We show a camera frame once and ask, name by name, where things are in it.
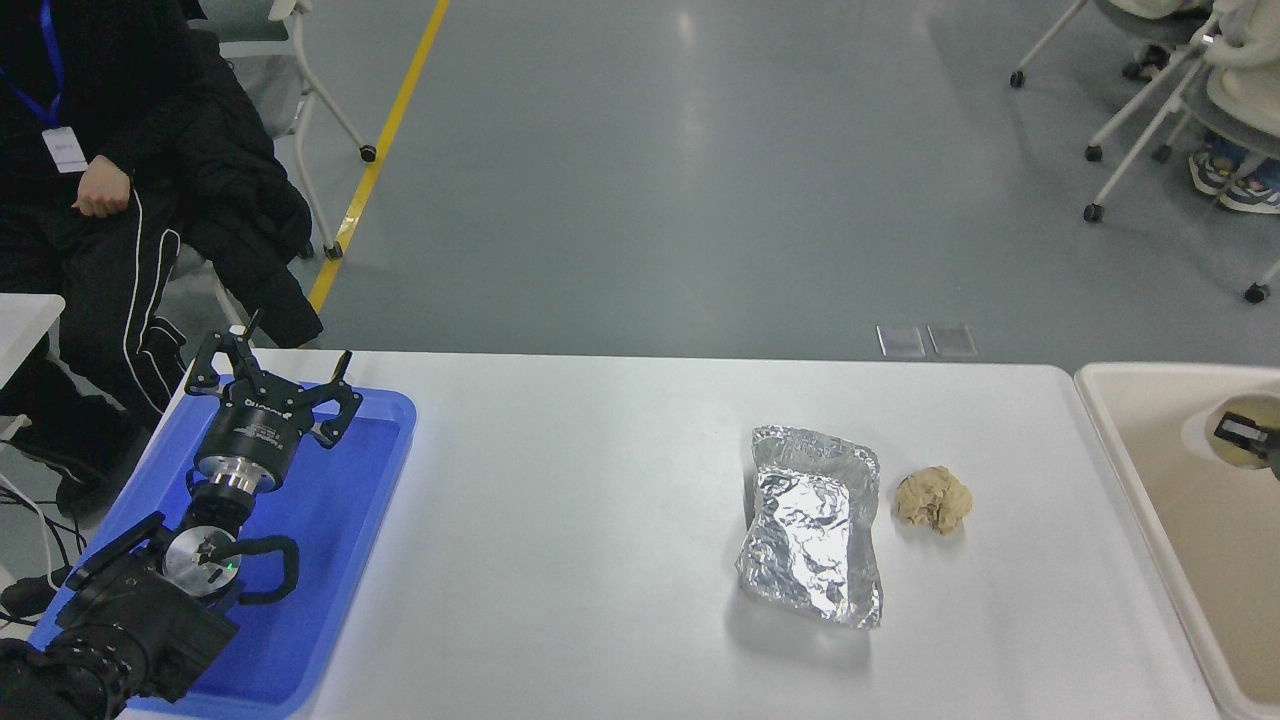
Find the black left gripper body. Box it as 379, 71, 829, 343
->
197, 380, 315, 473

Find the white paper cup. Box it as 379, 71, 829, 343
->
1182, 393, 1280, 472

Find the person's hand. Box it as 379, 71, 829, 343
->
71, 154, 134, 220

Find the grey wheeled office chair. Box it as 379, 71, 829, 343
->
165, 243, 251, 336
200, 0, 379, 260

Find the large pale bin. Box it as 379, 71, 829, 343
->
1075, 362, 1280, 720

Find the blue plastic tray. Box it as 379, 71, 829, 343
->
28, 385, 417, 719

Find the black padded jacket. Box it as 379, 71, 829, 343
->
170, 30, 324, 349

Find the person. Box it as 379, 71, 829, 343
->
0, 0, 216, 521
1188, 0, 1280, 215

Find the small white side table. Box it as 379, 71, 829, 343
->
0, 293, 67, 393

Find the white name badge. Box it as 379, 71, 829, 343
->
42, 126, 90, 175

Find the black power plug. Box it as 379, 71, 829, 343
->
0, 568, 71, 623

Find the crumpled tan paper ball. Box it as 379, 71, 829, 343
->
891, 465, 974, 537

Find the crumpled silver foil tray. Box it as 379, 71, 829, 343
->
735, 426, 884, 630

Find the white cable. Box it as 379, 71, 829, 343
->
0, 475, 63, 593

